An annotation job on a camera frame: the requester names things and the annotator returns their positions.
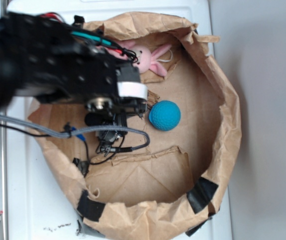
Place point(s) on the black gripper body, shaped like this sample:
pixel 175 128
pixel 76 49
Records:
pixel 109 114

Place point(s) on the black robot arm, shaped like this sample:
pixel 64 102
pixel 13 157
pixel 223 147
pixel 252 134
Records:
pixel 57 63

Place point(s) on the blue dimpled ball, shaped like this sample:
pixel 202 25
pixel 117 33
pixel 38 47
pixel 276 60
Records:
pixel 165 115

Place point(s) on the brown wood bark piece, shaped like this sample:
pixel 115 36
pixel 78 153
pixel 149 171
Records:
pixel 152 99

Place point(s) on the pink plush bunny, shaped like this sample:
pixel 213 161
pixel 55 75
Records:
pixel 147 60

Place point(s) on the brown paper bag bin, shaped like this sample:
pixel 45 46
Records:
pixel 179 180

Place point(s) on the white plastic tray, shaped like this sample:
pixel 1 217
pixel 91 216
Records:
pixel 37 208

